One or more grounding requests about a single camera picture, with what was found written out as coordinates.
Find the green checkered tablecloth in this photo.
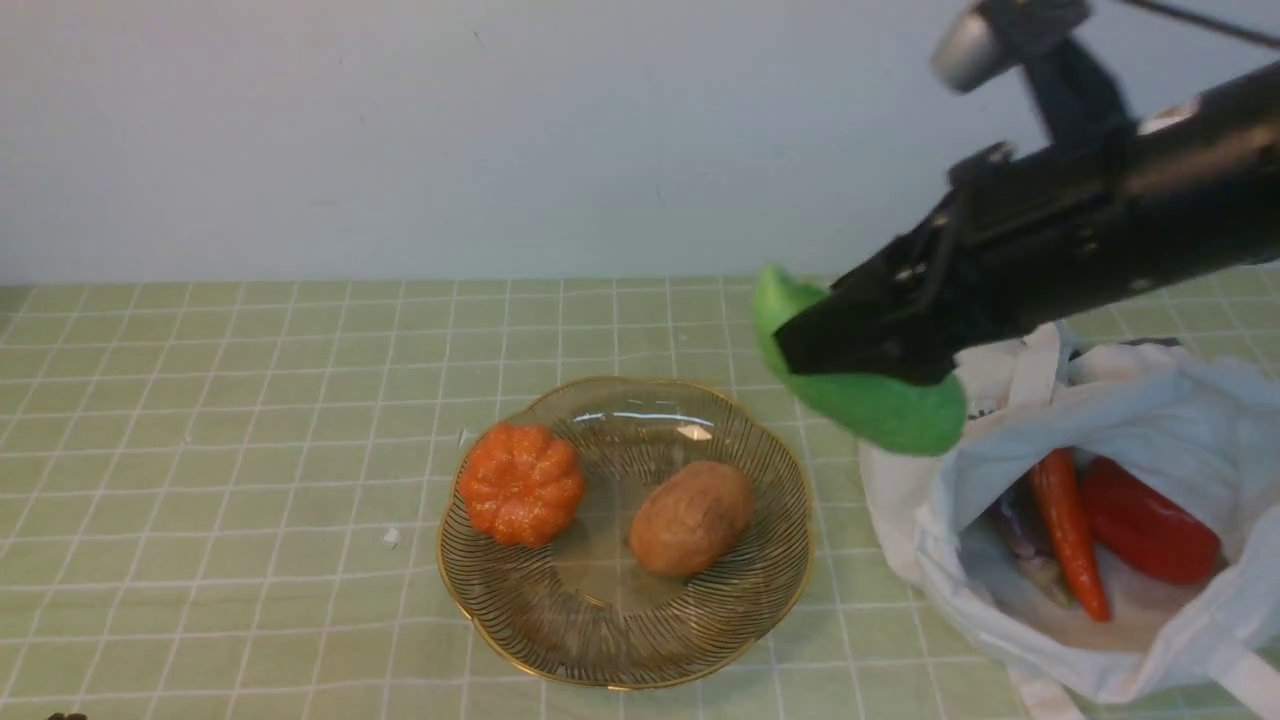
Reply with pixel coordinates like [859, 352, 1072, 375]
[1, 275, 1025, 719]

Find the brown potato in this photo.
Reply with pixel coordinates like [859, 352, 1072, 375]
[628, 461, 755, 579]

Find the white cloth tote bag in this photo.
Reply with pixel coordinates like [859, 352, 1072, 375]
[859, 324, 1279, 719]

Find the small orange pumpkin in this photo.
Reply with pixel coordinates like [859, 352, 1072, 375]
[457, 423, 586, 548]

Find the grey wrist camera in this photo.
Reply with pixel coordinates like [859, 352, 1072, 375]
[931, 1, 1137, 152]

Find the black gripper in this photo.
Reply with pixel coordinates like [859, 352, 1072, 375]
[774, 128, 1190, 387]

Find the glass plate with gold rim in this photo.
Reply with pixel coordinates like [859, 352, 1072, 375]
[438, 375, 814, 691]

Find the dark purple eggplant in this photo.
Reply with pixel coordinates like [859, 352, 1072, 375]
[984, 477, 1073, 609]

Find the red bell pepper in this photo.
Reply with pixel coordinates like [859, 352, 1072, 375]
[1079, 456, 1221, 585]

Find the green cucumber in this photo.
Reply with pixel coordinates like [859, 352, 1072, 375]
[751, 264, 968, 456]

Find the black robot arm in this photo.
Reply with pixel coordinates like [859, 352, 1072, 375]
[772, 65, 1279, 386]

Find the orange carrot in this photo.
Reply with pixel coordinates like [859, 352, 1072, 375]
[1028, 448, 1112, 623]

